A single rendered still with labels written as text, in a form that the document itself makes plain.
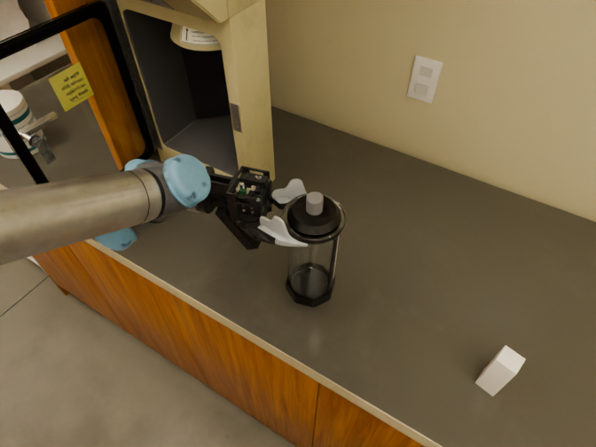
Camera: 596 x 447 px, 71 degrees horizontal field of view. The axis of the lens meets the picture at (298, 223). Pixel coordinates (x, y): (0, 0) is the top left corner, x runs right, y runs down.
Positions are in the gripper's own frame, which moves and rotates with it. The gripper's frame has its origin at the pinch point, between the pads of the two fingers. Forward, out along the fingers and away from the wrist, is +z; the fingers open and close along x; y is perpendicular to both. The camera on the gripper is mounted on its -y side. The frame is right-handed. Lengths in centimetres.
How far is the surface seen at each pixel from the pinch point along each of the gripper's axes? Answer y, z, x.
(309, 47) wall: -1, -19, 66
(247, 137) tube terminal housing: -2.3, -21.4, 22.9
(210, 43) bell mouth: 16.1, -29.0, 27.4
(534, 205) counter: -24, 49, 43
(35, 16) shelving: -21, -152, 100
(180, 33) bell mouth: 17.0, -35.8, 27.8
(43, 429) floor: -117, -96, -31
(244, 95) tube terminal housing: 7.9, -21.1, 23.5
